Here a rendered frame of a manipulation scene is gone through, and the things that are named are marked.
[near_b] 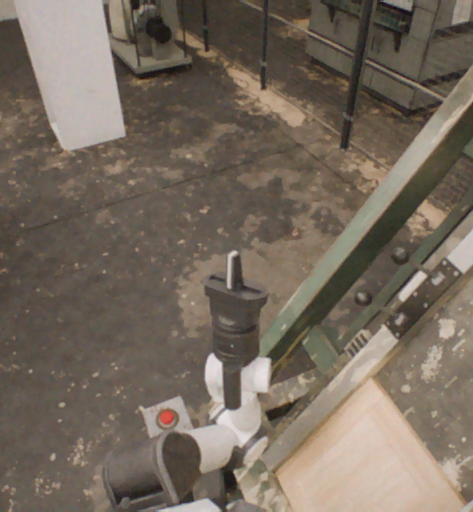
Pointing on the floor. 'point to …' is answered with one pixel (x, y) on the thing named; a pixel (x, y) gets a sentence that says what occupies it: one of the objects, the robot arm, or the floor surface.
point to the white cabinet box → (73, 69)
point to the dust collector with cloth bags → (147, 34)
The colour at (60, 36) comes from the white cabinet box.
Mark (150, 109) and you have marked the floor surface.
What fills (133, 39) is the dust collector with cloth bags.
